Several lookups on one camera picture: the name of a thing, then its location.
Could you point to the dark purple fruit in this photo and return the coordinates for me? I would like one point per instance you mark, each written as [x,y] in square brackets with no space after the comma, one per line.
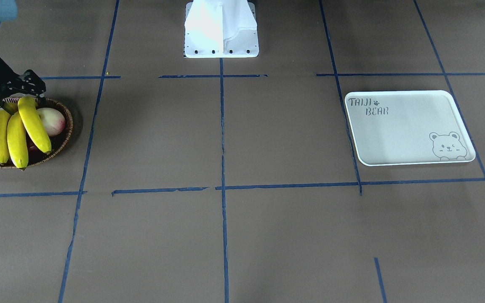
[34,149]

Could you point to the pink peach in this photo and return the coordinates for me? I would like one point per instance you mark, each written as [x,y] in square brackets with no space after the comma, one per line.
[52,120]

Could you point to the brown wicker basket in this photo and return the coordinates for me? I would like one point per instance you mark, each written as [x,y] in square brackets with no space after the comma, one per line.
[59,142]

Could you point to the white rectangular bear tray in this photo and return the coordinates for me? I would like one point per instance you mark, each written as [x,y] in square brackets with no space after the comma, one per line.
[407,128]

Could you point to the white pedestal column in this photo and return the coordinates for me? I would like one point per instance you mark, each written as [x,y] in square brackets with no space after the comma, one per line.
[220,29]

